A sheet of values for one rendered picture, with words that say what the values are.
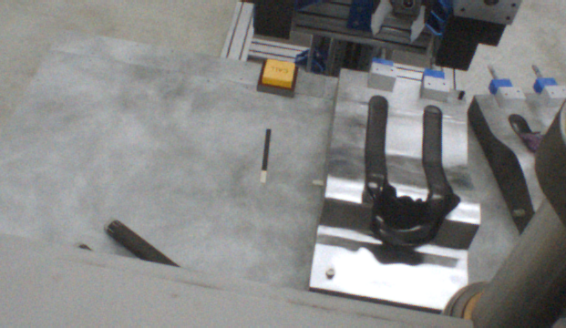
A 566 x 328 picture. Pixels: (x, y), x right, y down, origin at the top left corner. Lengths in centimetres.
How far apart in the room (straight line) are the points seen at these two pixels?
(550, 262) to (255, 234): 79
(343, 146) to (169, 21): 175
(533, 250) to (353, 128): 83
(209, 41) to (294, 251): 172
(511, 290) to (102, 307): 31
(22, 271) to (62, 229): 84
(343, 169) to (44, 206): 53
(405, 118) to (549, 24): 211
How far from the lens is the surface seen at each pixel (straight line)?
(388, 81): 139
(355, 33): 181
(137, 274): 41
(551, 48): 326
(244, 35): 252
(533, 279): 53
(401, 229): 120
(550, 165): 45
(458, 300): 64
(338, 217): 116
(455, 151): 134
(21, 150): 138
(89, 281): 40
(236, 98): 145
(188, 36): 285
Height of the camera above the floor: 182
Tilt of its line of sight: 49 degrees down
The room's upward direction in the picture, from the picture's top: 9 degrees clockwise
